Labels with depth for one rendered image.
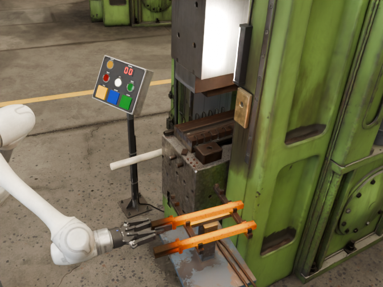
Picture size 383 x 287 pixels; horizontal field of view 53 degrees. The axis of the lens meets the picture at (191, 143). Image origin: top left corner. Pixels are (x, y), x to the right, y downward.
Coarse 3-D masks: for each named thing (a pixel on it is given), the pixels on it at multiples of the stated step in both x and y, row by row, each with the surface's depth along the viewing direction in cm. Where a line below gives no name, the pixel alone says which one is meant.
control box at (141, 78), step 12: (108, 60) 238; (120, 60) 234; (108, 72) 238; (120, 72) 234; (132, 72) 229; (144, 72) 225; (96, 84) 242; (108, 84) 238; (120, 84) 233; (144, 84) 228; (120, 96) 233; (132, 96) 229; (144, 96) 233; (120, 108) 233; (132, 108) 229
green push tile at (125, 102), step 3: (123, 96) 231; (126, 96) 230; (123, 99) 231; (126, 99) 230; (129, 99) 229; (120, 102) 232; (123, 102) 231; (126, 102) 230; (129, 102) 229; (120, 105) 232; (123, 105) 231; (126, 105) 230; (129, 105) 229; (126, 108) 230
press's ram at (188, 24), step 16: (176, 0) 179; (192, 0) 167; (208, 0) 158; (224, 0) 162; (240, 0) 166; (176, 16) 183; (192, 16) 170; (208, 16) 162; (224, 16) 166; (240, 16) 171; (176, 32) 187; (192, 32) 174; (208, 32) 167; (224, 32) 171; (176, 48) 191; (192, 48) 178; (208, 48) 171; (224, 48) 176; (192, 64) 181; (208, 64) 176; (224, 64) 180
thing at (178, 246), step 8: (240, 224) 152; (248, 224) 152; (216, 232) 148; (224, 232) 148; (232, 232) 149; (240, 232) 151; (176, 240) 143; (184, 240) 144; (192, 240) 144; (200, 240) 144; (208, 240) 146; (160, 248) 140; (168, 248) 140; (176, 248) 142; (184, 248) 143; (160, 256) 140
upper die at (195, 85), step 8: (176, 64) 196; (176, 72) 198; (184, 72) 190; (184, 80) 193; (192, 80) 185; (200, 80) 185; (208, 80) 187; (216, 80) 190; (224, 80) 192; (232, 80) 195; (192, 88) 188; (200, 88) 187; (208, 88) 190; (216, 88) 192
